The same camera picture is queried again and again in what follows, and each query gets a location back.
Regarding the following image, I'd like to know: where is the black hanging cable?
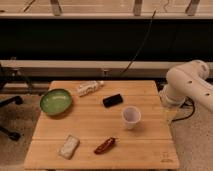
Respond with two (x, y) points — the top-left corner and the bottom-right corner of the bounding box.
(119, 9), (157, 77)

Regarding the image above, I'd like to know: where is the wooden table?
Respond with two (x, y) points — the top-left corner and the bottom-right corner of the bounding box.
(24, 81), (179, 170)

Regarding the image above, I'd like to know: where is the white paper cup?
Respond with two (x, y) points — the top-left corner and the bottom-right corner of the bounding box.
(122, 106), (141, 130)

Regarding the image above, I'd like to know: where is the black rectangular block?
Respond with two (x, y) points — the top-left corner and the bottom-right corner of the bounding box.
(103, 94), (123, 108)

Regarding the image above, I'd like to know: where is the black floor cable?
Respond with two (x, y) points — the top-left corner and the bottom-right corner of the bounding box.
(157, 83), (196, 123)

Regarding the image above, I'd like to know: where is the green ceramic bowl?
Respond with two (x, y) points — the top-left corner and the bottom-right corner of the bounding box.
(40, 89), (73, 116)

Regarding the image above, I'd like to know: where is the black office chair base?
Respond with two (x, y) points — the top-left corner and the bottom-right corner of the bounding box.
(0, 63), (24, 142)

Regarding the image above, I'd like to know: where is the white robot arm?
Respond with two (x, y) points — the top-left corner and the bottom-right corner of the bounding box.
(159, 60), (213, 112)

